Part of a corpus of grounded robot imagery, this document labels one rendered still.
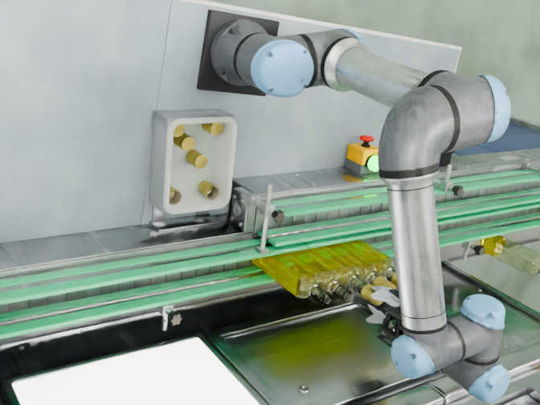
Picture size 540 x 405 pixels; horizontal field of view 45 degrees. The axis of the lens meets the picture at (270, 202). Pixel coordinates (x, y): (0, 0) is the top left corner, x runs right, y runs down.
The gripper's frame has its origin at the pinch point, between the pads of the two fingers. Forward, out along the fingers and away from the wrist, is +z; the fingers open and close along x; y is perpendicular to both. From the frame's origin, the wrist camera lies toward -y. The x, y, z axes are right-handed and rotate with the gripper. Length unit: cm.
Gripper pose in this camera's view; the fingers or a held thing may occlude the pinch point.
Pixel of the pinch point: (377, 297)
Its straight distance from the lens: 150.0
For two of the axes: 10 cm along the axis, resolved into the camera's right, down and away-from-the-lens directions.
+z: -5.5, -3.5, 7.6
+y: -8.3, 0.9, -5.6
